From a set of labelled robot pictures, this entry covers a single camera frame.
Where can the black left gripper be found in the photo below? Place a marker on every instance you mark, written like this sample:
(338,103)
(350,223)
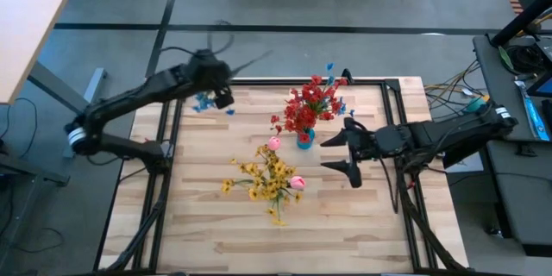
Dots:
(207,73)

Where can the red artificial flower bunch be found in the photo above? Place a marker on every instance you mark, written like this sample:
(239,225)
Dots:
(317,92)
(304,118)

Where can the light wooden desk top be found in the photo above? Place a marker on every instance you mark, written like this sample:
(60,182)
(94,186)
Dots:
(26,30)

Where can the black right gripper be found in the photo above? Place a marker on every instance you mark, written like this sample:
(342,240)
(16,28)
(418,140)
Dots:
(388,142)

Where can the black metal table frame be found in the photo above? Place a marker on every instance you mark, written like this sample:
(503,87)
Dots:
(371,82)

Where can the yellow artificial flower bunch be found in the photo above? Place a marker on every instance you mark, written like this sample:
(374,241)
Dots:
(254,193)
(278,168)

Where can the pink artificial tulip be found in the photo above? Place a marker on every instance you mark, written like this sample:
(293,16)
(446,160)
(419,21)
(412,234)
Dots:
(297,182)
(274,143)

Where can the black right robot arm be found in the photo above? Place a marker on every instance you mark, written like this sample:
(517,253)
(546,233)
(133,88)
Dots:
(457,136)

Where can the blue glass vase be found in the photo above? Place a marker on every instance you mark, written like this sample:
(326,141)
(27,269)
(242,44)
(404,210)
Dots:
(307,143)

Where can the blue strip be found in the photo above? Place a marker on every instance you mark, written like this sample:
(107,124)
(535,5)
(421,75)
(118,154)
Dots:
(535,116)

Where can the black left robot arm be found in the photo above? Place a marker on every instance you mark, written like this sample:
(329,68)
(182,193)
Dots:
(129,99)

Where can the grey metal desk leg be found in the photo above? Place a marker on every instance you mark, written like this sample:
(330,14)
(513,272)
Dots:
(92,90)

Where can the dark grey table base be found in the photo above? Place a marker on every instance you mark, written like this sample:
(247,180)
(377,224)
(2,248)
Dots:
(26,168)

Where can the grey side table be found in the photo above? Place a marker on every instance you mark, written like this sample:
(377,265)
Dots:
(496,73)

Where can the black tablet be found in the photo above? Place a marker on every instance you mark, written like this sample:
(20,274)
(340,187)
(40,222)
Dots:
(544,86)

